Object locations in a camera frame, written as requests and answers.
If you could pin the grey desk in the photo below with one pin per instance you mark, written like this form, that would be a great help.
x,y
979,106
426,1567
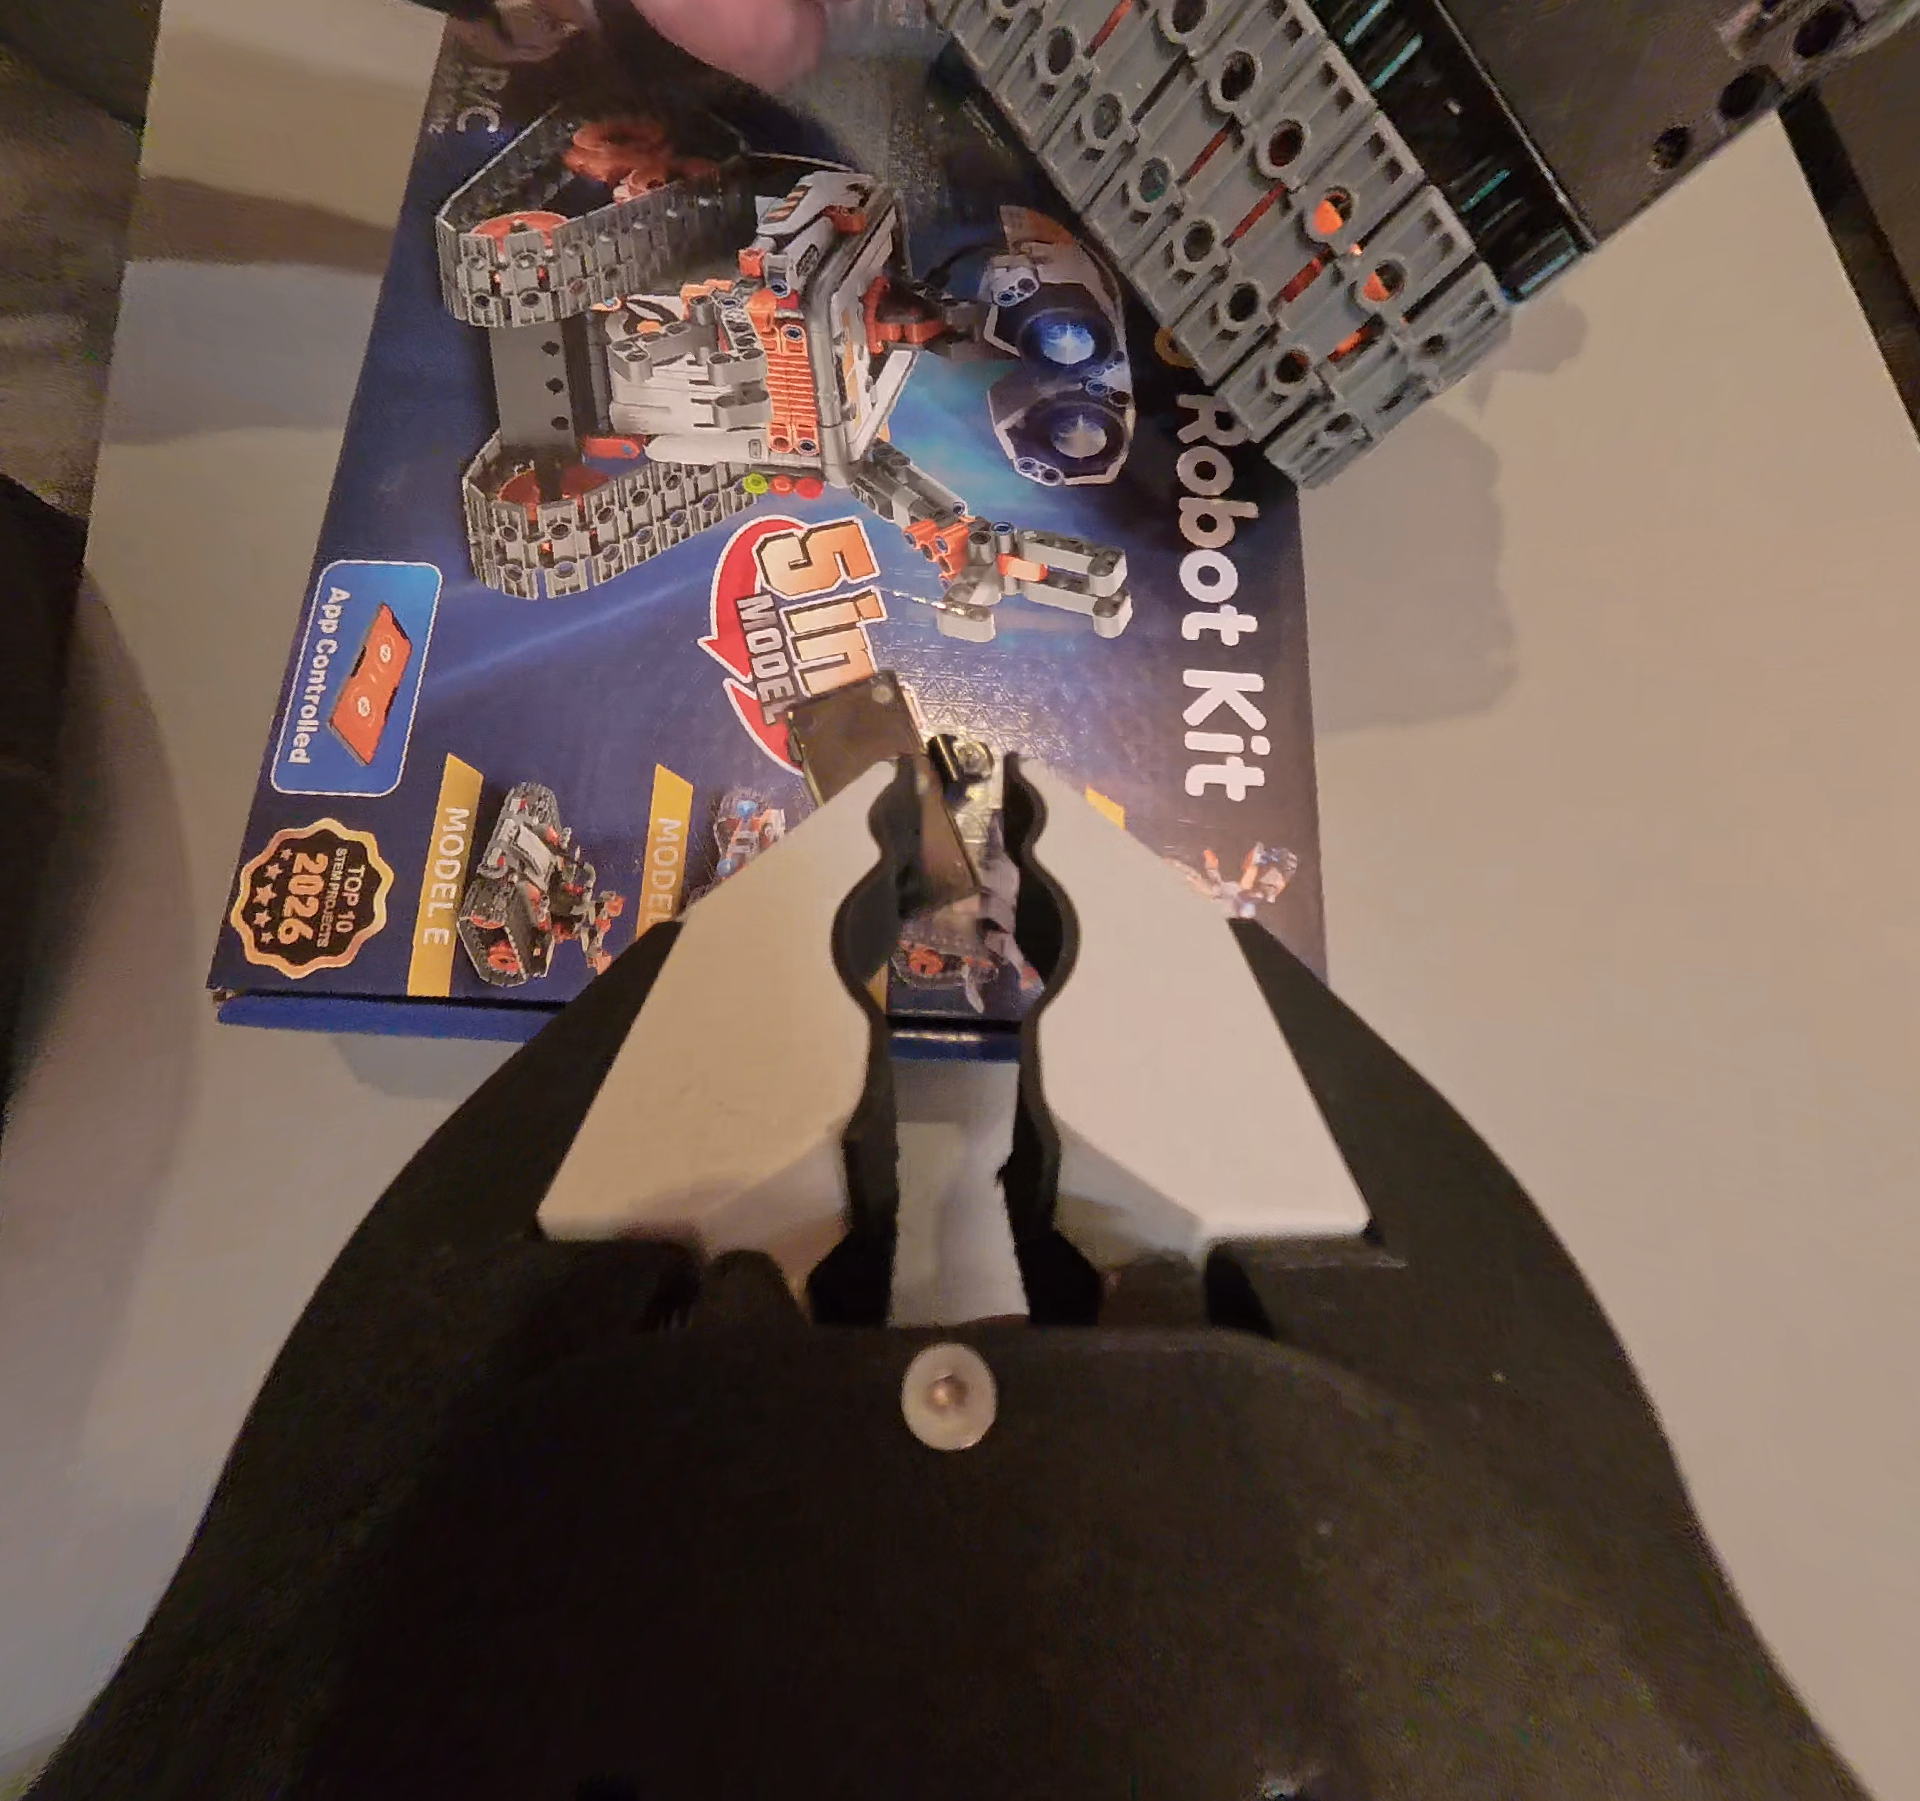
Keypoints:
x,y
1620,813

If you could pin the blue robot kit box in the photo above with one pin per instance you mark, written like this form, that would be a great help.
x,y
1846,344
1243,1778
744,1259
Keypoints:
x,y
601,693

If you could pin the tracked building-block toy robot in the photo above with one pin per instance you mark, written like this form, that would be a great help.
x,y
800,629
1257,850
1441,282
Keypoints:
x,y
1261,153

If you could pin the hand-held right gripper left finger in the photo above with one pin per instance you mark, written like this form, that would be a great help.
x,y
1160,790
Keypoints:
x,y
722,1084

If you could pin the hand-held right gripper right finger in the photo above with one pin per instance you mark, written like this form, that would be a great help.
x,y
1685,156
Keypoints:
x,y
1202,1112

